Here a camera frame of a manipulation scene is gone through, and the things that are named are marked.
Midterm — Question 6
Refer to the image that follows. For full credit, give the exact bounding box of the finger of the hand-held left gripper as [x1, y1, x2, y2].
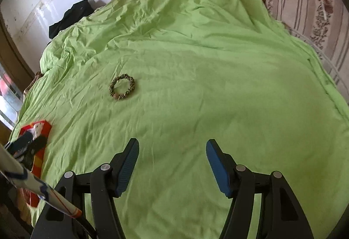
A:
[5, 131, 33, 156]
[22, 135, 47, 167]

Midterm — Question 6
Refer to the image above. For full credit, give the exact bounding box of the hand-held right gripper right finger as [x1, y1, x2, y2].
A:
[205, 139, 318, 239]

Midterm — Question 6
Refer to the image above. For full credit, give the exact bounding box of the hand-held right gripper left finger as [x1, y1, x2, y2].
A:
[31, 138, 140, 239]

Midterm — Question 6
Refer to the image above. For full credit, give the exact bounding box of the olive bead bracelet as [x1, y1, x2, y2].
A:
[109, 73, 136, 100]

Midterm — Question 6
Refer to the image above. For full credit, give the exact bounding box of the white printed tube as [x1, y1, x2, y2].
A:
[0, 143, 83, 218]

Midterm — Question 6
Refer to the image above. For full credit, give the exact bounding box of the window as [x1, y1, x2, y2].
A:
[0, 63, 24, 126]

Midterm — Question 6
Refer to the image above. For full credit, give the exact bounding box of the brown patterned cloth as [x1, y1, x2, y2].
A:
[24, 71, 44, 94]

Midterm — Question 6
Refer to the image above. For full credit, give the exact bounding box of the green blanket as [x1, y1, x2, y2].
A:
[8, 0, 349, 239]

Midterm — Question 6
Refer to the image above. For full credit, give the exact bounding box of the black cloth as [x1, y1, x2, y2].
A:
[48, 0, 96, 39]

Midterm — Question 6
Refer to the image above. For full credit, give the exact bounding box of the striped pillow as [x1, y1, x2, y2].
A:
[261, 0, 349, 98]

